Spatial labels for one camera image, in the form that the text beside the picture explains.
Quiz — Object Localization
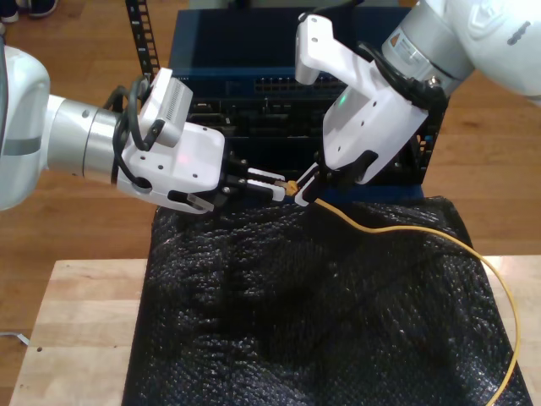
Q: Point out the yellow network cable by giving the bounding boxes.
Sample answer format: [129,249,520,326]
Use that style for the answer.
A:
[273,179,522,406]

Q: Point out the black rack server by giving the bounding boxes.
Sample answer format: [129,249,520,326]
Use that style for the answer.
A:
[185,96,331,140]

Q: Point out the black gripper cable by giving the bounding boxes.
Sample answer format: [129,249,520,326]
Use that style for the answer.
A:
[405,71,448,115]
[110,109,147,189]

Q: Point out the blue Netgear network switch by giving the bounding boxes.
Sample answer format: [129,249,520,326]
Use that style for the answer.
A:
[168,7,419,101]

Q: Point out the black bubble wrap mat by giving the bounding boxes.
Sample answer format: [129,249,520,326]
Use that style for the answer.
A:
[121,195,533,406]

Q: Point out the black camera cable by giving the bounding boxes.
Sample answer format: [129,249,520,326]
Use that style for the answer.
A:
[298,0,445,111]

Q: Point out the grey flat ribbon cable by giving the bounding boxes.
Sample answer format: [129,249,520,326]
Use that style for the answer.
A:
[0,331,33,346]

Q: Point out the dark camera cable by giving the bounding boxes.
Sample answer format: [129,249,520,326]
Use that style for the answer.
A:
[103,74,167,153]

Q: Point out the blue base platform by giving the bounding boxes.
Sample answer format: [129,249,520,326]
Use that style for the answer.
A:
[312,184,425,205]

